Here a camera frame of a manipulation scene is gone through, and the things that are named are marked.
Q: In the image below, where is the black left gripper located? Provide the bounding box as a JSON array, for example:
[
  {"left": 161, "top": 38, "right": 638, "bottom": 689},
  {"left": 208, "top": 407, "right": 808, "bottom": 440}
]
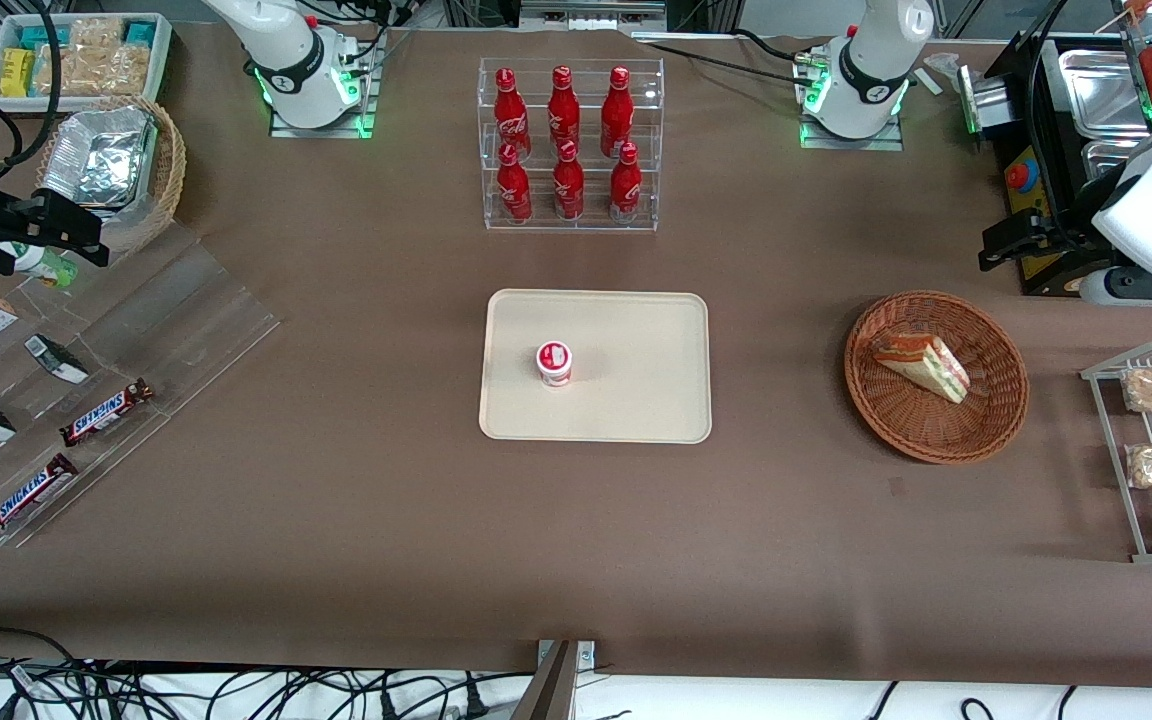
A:
[{"left": 978, "top": 205, "right": 1107, "bottom": 273}]

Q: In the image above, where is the triangle sandwich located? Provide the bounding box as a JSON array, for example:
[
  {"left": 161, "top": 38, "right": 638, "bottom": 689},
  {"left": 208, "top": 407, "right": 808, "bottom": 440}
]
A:
[{"left": 870, "top": 331, "right": 971, "bottom": 405}]

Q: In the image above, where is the tan wicker basket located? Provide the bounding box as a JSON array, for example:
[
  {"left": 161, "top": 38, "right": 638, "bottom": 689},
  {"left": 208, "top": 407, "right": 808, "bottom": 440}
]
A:
[{"left": 34, "top": 95, "right": 187, "bottom": 256}]

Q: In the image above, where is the brown round wicker basket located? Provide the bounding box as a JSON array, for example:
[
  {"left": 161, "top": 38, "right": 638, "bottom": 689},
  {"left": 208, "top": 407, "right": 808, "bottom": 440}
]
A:
[{"left": 844, "top": 290, "right": 1030, "bottom": 465}]

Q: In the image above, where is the cream plastic tray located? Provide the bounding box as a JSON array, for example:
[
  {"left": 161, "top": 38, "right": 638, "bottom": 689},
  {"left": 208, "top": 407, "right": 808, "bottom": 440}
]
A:
[{"left": 478, "top": 289, "right": 713, "bottom": 444}]

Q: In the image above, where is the small green white bottle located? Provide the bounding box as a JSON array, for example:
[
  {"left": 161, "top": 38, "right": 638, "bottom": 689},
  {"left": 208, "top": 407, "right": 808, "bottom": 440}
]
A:
[{"left": 0, "top": 240, "right": 79, "bottom": 289}]

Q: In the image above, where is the black and yellow box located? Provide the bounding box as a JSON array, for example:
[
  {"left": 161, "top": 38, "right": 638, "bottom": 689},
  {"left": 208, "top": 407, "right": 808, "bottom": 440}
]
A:
[{"left": 981, "top": 30, "right": 1152, "bottom": 296}]

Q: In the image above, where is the silver foil pack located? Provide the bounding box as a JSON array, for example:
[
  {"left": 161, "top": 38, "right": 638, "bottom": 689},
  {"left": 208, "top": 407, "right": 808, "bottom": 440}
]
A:
[{"left": 41, "top": 108, "right": 159, "bottom": 208}]

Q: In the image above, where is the steel warmer pan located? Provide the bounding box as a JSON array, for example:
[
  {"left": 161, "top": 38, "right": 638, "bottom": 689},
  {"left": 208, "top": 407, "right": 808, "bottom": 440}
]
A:
[
  {"left": 1081, "top": 140, "right": 1152, "bottom": 191},
  {"left": 1058, "top": 48, "right": 1152, "bottom": 141}
]

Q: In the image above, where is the clear acrylic stepped display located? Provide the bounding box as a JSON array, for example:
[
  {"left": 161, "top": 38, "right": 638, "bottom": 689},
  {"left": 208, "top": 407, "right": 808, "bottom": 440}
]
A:
[{"left": 0, "top": 220, "right": 282, "bottom": 549}]

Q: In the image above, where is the silver box with green light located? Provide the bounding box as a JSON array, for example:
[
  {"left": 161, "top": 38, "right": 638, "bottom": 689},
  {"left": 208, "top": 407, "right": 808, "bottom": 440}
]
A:
[{"left": 956, "top": 65, "right": 1012, "bottom": 136}]

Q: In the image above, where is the clear cracker bag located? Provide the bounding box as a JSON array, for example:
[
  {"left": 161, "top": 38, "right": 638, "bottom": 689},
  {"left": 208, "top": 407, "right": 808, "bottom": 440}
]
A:
[
  {"left": 36, "top": 45, "right": 152, "bottom": 98},
  {"left": 71, "top": 18, "right": 127, "bottom": 49}
]

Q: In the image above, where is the yellow snack pack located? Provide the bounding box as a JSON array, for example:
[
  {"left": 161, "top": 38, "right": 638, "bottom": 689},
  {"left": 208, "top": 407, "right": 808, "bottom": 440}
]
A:
[{"left": 0, "top": 48, "right": 37, "bottom": 98}]

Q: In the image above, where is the snickers chocolate bar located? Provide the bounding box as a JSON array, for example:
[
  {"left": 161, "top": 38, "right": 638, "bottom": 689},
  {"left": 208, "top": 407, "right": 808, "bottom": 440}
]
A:
[
  {"left": 59, "top": 378, "right": 155, "bottom": 448},
  {"left": 0, "top": 453, "right": 80, "bottom": 541}
]

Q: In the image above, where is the white plastic bin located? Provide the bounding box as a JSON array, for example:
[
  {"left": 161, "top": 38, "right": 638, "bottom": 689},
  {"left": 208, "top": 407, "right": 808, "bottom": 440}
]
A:
[{"left": 0, "top": 12, "right": 174, "bottom": 113}]

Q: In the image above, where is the clear acrylic bottle rack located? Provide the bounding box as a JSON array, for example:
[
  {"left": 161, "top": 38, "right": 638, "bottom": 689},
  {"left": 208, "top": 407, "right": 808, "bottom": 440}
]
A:
[{"left": 477, "top": 57, "right": 666, "bottom": 233}]

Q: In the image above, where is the red cola bottle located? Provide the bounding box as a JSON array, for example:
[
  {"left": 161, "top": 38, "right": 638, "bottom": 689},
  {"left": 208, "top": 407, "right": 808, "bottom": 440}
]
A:
[
  {"left": 552, "top": 140, "right": 586, "bottom": 222},
  {"left": 496, "top": 142, "right": 534, "bottom": 224},
  {"left": 547, "top": 65, "right": 582, "bottom": 156},
  {"left": 609, "top": 142, "right": 643, "bottom": 224},
  {"left": 492, "top": 67, "right": 533, "bottom": 161},
  {"left": 600, "top": 66, "right": 634, "bottom": 159}
]

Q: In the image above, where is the brown table cover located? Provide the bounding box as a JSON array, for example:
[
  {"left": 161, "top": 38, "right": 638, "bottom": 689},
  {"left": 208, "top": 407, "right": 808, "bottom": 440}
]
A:
[{"left": 0, "top": 20, "right": 1152, "bottom": 691}]

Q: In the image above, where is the red white yogurt cup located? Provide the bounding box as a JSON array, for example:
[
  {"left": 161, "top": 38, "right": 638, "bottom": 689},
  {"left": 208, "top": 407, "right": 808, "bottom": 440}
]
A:
[{"left": 535, "top": 340, "right": 575, "bottom": 388}]

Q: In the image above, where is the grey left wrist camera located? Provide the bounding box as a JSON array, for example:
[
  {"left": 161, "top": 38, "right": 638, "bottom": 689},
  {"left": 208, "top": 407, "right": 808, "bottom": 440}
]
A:
[{"left": 1079, "top": 268, "right": 1152, "bottom": 307}]

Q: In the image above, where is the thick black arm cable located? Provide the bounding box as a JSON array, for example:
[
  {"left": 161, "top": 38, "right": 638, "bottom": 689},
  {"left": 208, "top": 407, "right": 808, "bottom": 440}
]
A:
[{"left": 0, "top": 0, "right": 64, "bottom": 181}]

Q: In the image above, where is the grey metal wire rack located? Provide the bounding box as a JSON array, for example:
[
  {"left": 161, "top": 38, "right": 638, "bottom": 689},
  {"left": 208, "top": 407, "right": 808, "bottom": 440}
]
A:
[{"left": 1080, "top": 333, "right": 1152, "bottom": 565}]

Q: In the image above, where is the black table cable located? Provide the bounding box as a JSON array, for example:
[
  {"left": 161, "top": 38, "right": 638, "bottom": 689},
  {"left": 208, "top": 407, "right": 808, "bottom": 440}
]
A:
[{"left": 636, "top": 28, "right": 827, "bottom": 81}]

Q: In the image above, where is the black cable tangle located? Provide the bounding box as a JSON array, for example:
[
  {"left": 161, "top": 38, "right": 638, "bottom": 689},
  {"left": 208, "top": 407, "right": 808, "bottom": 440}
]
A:
[{"left": 0, "top": 628, "right": 537, "bottom": 720}]

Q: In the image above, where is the aluminium frame profile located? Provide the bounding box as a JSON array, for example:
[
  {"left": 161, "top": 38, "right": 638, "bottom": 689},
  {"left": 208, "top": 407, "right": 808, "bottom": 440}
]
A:
[{"left": 516, "top": 0, "right": 669, "bottom": 23}]

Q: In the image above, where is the grey metal bracket beam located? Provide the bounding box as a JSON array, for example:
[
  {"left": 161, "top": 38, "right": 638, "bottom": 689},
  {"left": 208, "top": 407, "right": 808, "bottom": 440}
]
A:
[{"left": 511, "top": 640, "right": 597, "bottom": 720}]

